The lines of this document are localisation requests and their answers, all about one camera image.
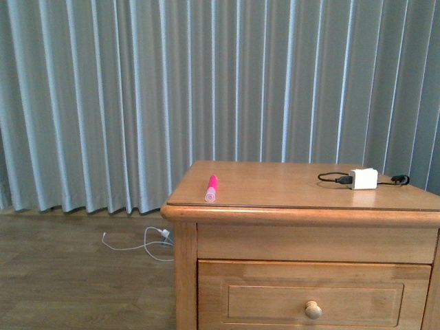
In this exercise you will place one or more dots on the pink marker with clear cap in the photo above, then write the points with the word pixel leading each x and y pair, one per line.
pixel 211 191

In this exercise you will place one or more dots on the wooden drawer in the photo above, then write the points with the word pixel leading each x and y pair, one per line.
pixel 272 295

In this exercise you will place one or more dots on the round wooden drawer knob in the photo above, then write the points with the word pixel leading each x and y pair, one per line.
pixel 312 310

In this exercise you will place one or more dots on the wooden nightstand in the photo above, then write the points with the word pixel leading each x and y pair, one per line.
pixel 275 212

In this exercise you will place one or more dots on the grey pleated curtain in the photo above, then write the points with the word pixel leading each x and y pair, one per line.
pixel 106 104

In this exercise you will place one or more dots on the white charger block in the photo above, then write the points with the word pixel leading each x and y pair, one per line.
pixel 363 179

